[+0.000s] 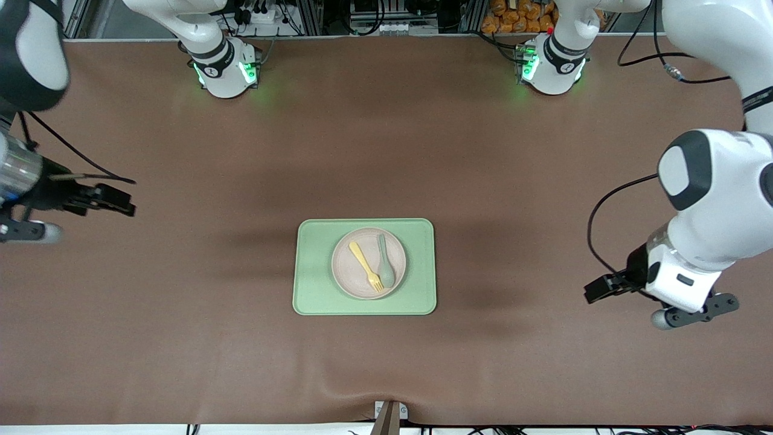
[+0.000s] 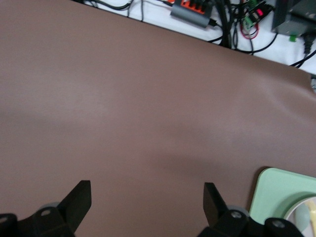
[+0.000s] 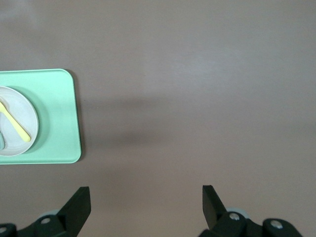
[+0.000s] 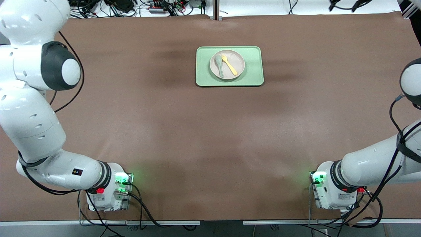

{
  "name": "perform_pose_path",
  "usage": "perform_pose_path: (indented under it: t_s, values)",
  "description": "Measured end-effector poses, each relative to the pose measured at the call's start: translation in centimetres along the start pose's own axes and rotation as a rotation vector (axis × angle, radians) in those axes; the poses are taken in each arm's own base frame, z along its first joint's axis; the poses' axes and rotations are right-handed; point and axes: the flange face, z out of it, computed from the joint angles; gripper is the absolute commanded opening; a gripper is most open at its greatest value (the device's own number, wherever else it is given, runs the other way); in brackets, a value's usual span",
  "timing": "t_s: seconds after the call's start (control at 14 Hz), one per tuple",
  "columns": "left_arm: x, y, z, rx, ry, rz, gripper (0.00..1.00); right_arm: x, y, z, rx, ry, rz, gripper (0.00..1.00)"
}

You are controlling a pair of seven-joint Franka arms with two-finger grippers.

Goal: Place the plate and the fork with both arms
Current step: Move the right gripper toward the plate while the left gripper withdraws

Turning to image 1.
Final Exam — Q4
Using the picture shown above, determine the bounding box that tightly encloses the yellow plastic fork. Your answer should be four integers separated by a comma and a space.
348, 241, 385, 294

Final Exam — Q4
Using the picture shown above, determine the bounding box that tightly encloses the beige round plate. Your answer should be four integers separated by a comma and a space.
331, 227, 407, 300

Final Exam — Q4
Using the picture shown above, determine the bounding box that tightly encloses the light green rectangular tray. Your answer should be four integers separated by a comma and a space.
292, 218, 437, 316

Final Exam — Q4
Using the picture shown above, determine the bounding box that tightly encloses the pale green plastic spoon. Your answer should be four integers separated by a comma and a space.
377, 233, 397, 289

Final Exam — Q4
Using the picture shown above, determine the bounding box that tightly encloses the white power strip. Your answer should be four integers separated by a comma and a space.
233, 0, 290, 25

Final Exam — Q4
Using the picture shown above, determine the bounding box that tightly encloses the orange packaged goods pile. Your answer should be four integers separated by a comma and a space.
481, 0, 606, 34

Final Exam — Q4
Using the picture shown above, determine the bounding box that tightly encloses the white terminal strip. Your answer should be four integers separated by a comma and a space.
350, 21, 438, 36

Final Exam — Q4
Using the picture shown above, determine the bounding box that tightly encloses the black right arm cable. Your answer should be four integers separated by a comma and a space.
18, 112, 136, 185

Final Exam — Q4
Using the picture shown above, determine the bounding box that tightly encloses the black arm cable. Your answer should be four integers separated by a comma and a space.
18, 112, 136, 185
588, 0, 733, 276

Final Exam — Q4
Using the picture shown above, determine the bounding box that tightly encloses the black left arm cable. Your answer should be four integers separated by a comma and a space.
588, 0, 733, 276

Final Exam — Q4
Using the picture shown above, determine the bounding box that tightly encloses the aluminium frame strut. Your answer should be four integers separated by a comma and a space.
63, 0, 91, 38

